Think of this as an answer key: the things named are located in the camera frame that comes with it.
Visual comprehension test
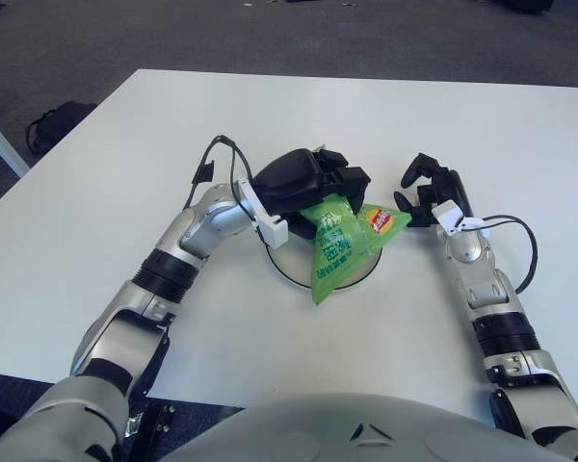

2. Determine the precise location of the black bag on floor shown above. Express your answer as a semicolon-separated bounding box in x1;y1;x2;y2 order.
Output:
25;101;99;155

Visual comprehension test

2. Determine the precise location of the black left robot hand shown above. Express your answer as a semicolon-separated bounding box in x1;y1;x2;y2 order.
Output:
252;147;371;240

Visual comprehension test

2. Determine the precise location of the black metal bracket with screws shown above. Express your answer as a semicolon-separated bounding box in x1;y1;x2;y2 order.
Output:
124;401;177;462

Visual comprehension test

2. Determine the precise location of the dark bulky background object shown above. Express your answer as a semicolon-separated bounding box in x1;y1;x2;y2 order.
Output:
490;0;555;14

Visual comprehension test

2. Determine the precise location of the white table leg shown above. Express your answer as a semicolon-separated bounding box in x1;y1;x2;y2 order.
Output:
0;111;30;178

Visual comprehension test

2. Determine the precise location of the green snack bag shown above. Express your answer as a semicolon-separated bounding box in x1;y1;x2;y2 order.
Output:
298;193;413;307

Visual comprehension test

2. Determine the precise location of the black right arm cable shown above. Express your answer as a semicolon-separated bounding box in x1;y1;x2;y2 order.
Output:
479;215;540;294

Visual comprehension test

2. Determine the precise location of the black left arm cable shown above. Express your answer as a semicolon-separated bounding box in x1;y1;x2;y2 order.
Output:
190;136;261;235

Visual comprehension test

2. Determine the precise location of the grey robot torso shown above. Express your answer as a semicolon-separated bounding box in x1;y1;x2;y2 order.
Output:
158;392;574;462

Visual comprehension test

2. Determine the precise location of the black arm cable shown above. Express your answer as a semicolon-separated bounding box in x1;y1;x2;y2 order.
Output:
479;215;540;294
190;136;261;235

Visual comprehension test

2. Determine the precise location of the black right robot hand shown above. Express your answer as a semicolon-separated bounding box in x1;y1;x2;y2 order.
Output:
393;152;474;230

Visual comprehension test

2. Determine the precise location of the white plate with black rim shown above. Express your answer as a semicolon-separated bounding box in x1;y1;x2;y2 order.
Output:
264;240;381;293

